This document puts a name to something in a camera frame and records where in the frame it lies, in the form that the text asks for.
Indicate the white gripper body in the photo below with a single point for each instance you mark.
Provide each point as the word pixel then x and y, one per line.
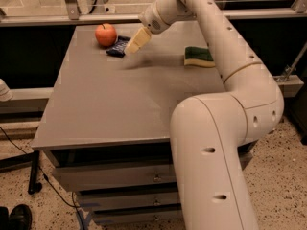
pixel 152 20

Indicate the black metal stand leg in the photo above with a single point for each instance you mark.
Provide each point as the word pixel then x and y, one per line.
pixel 34 185

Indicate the red apple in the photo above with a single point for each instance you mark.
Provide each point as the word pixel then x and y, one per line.
pixel 106 34

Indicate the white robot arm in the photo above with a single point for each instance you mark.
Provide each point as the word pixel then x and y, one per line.
pixel 206 130

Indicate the black shoe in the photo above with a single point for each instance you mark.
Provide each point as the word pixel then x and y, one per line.
pixel 20 218

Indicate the green and yellow sponge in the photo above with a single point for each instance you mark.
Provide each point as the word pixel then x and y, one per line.
pixel 198 56

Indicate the blue rxbar blueberry wrapper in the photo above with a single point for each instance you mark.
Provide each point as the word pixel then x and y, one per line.
pixel 118 49

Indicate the grey metal railing frame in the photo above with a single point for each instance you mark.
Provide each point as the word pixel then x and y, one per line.
pixel 59 12

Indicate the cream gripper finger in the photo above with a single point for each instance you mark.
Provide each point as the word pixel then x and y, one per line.
pixel 142 37

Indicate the grey drawer cabinet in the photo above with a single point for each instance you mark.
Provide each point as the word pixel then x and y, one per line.
pixel 106 127

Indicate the white cylindrical object at left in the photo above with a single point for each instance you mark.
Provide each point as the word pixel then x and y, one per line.
pixel 5 92

